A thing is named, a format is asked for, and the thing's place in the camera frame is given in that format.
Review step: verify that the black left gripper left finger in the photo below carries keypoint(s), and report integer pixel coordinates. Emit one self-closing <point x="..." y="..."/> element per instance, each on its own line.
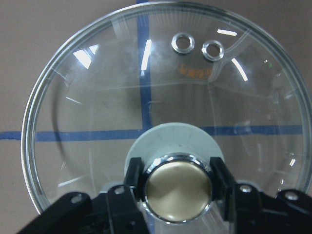
<point x="133" y="176"/>

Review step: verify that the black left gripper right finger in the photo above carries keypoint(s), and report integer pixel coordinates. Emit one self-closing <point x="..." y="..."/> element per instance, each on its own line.
<point x="223" y="184"/>

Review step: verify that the glass pot lid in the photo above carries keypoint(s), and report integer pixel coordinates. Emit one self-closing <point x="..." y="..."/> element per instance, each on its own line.
<point x="160" y="62"/>

